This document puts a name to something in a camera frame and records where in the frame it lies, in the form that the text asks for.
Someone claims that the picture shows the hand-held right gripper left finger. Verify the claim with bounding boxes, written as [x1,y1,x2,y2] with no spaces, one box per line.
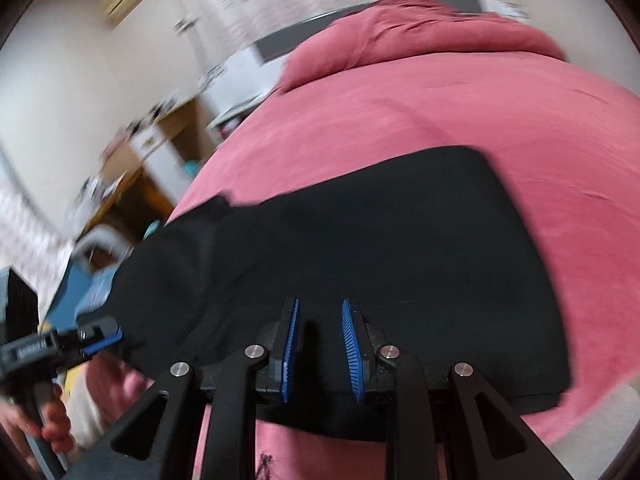
[75,296,306,480]

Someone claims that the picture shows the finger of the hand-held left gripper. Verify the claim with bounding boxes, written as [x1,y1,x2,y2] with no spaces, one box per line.
[77,316,125,356]

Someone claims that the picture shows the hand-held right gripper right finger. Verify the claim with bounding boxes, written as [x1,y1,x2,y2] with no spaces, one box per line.
[341,297,571,480]

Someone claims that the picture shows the black pants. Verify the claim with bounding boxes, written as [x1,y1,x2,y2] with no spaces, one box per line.
[107,145,572,443]

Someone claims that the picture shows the person's left hand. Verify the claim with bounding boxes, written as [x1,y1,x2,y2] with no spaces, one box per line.
[0,384,77,468]

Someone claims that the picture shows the person's pink white clothing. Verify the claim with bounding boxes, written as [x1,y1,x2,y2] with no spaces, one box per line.
[72,350,153,453]

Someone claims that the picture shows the blue cushioned grey chair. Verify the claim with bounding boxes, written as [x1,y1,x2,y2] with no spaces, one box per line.
[37,225,166,341]

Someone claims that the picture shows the white patterned cloth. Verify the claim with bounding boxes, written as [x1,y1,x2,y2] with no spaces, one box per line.
[0,180,71,286]

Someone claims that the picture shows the white desk cabinet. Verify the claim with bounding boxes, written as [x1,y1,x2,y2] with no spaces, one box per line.
[132,130,201,196]

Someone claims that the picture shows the wooden desk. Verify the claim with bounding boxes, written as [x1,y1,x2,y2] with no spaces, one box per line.
[75,97,211,246]

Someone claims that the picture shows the pink bed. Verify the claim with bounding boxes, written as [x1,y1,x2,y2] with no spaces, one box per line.
[127,47,640,480]

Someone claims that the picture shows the white nightstand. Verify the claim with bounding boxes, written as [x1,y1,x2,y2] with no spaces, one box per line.
[197,50,281,146]

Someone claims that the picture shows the grey headboard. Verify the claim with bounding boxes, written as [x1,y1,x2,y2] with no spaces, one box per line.
[255,0,486,63]

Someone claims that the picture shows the pink duvet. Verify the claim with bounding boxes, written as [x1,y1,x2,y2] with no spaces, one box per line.
[277,0,568,93]

